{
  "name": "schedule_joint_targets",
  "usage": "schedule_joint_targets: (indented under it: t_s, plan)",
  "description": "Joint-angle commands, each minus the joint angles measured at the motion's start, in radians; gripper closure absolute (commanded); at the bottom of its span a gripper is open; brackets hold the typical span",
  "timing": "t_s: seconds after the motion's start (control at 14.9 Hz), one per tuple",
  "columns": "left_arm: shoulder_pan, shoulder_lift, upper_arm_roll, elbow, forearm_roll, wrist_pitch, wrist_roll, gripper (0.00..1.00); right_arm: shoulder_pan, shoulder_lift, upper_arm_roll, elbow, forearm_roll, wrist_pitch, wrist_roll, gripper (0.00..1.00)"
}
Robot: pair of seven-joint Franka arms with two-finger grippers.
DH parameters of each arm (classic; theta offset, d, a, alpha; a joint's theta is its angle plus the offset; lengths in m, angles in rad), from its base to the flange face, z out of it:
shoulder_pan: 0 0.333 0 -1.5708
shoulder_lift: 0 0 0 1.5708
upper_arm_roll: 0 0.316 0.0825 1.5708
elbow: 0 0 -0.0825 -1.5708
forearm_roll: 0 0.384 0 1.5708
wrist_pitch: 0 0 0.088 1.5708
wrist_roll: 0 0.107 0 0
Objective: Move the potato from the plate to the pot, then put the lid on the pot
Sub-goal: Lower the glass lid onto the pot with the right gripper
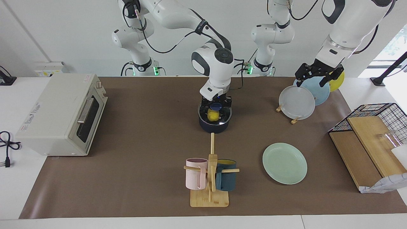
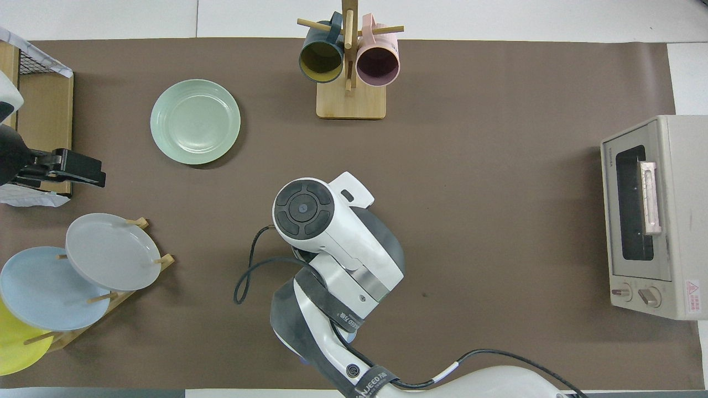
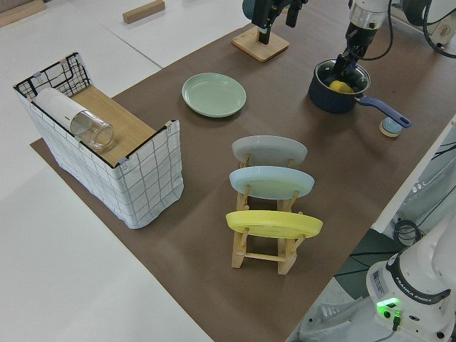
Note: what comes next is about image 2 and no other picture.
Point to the white crumpled bag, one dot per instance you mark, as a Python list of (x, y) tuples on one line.
[(58, 67)]

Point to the wooden mug tree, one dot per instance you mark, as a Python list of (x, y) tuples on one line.
[(351, 105)]

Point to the pale green plate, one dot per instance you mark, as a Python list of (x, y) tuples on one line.
[(193, 124)]

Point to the wooden plate rack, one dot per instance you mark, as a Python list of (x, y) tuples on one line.
[(166, 259)]

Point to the pink mug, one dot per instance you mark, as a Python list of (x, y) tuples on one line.
[(378, 63)]

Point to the yellow plate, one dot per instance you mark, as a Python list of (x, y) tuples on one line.
[(14, 354)]

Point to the translucent white plastic sheet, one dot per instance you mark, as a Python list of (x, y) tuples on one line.
[(33, 198)]

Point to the brown table mat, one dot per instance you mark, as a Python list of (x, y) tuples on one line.
[(498, 276)]

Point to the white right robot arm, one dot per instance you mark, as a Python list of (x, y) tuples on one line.
[(337, 232)]

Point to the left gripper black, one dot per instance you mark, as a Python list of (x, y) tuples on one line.
[(41, 168)]

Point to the dark teal mug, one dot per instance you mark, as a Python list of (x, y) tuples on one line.
[(321, 61)]

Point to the gray plate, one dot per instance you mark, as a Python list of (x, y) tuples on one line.
[(110, 251)]

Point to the light blue plate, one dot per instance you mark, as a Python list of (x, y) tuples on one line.
[(44, 293)]

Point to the beige toaster oven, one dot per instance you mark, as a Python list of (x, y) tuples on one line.
[(686, 221)]

